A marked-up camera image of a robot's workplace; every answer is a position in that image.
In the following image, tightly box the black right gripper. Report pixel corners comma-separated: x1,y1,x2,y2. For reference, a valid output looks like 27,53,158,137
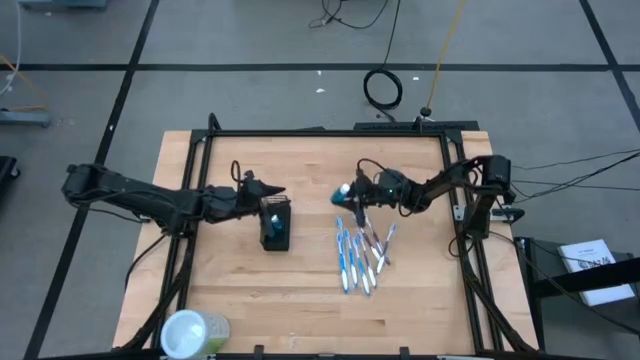
335,172,384,227

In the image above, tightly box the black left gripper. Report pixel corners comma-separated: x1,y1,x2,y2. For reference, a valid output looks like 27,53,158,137
234,169,288,217

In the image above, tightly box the blue plastic cups stack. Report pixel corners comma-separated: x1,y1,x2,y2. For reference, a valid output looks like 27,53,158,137
329,182,353,206

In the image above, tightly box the black wire caddy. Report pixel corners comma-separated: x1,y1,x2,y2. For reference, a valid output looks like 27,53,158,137
258,194,292,252

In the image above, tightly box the purple white toothbrush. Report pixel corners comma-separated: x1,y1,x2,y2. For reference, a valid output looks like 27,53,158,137
375,222,399,275
363,212,392,266

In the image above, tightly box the black power strip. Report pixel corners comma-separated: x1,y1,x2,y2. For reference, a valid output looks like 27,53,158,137
353,120,480,133

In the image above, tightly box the white green wipes canister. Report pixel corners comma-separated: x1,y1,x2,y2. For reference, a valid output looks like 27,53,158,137
159,308,232,360

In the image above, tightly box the white printed booklet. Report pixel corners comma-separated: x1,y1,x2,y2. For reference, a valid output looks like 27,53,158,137
557,238,636,307

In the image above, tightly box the black side stand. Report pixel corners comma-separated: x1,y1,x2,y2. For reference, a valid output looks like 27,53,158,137
513,234,640,360

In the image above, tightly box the grey table foot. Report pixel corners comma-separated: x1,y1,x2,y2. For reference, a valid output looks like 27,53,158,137
18,0,108,11
0,108,51,129

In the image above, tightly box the black caster cart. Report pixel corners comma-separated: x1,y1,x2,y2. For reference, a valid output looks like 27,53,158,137
0,155,21,196

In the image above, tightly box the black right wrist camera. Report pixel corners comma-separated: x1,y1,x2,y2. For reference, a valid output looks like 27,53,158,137
378,168,404,201

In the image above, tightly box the black aluminium rig frame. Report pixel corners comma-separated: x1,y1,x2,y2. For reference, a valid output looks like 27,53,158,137
112,112,541,360

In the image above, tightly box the coiled black cable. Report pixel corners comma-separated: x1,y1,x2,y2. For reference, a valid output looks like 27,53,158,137
362,0,404,112

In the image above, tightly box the thin black floor cable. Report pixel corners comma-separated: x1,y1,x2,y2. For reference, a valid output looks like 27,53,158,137
308,0,391,30

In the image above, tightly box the yellow hanging cable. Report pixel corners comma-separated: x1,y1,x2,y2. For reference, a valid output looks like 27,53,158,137
424,0,470,110

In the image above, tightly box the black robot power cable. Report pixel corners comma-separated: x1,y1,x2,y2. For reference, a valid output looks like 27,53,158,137
509,152,640,194
509,148,640,171

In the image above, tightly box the orange floor cable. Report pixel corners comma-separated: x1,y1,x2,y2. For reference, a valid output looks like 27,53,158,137
0,53,50,112

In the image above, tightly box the white floor cable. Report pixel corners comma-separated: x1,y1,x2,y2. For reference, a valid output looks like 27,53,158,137
0,0,24,97

